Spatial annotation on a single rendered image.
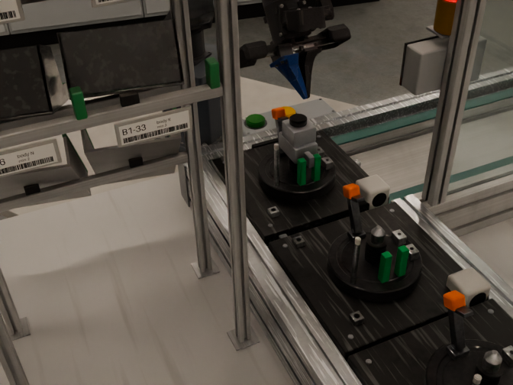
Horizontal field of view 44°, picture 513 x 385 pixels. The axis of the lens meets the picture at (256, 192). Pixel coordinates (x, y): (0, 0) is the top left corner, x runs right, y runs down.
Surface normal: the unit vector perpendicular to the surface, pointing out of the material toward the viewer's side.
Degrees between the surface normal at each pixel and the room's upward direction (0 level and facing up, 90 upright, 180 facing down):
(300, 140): 90
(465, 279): 0
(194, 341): 0
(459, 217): 90
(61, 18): 90
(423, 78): 90
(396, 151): 0
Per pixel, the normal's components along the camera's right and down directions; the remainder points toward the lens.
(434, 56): 0.41, 0.55
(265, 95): -0.02, -0.79
